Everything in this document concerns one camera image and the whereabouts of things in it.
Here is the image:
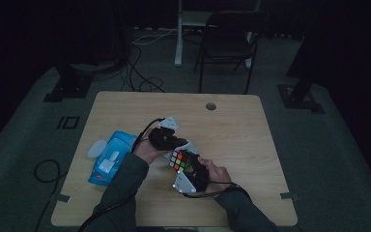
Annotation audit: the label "white floor cable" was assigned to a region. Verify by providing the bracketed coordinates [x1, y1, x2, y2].
[131, 27, 179, 46]

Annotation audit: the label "black floor cables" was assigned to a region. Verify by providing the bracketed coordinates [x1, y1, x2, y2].
[120, 43, 166, 94]

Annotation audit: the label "multicoloured puzzle cube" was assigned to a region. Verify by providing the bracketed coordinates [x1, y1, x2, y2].
[169, 149, 190, 172]

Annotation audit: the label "person's left hand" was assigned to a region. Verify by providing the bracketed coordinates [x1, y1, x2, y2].
[133, 134, 172, 165]

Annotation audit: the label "blue wet wipes packet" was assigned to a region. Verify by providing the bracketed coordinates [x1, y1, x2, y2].
[86, 130, 139, 188]

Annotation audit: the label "black stand base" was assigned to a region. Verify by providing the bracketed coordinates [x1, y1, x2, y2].
[43, 62, 95, 103]

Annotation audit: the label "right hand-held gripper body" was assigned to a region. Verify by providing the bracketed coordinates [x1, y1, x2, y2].
[172, 165, 211, 194]

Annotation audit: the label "person's right hand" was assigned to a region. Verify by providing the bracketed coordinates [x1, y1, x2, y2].
[197, 156, 234, 195]

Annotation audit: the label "black folding chair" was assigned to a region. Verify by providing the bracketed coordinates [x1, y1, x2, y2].
[194, 11, 269, 96]

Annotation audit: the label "grey tape piece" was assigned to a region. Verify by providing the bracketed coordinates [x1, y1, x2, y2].
[54, 193, 72, 204]
[279, 191, 300, 202]

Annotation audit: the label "right hand-held gripper cable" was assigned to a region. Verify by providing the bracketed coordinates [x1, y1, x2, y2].
[181, 181, 253, 201]

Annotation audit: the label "black stand with base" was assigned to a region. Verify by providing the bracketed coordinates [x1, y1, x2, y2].
[276, 0, 326, 115]

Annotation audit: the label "black looped floor cable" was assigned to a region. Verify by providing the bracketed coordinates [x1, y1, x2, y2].
[33, 159, 70, 232]

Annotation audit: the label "white desk frame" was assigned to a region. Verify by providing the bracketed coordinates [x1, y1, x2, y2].
[174, 0, 263, 70]

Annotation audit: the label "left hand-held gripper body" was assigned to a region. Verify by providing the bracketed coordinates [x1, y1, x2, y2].
[147, 115, 181, 152]

